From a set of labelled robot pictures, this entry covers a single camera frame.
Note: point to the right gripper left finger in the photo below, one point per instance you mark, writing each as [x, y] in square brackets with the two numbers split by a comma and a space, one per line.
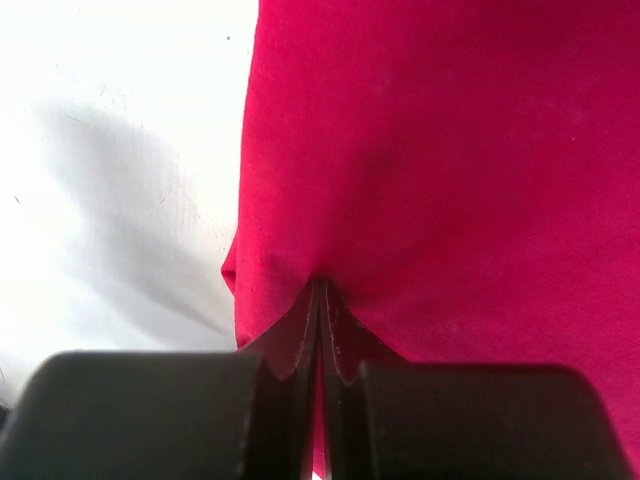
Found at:
[145, 415]

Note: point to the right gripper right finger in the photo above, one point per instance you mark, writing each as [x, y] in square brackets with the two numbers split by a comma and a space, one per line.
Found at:
[387, 418]

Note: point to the magenta t shirt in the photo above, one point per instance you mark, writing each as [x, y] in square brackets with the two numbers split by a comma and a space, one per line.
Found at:
[465, 172]

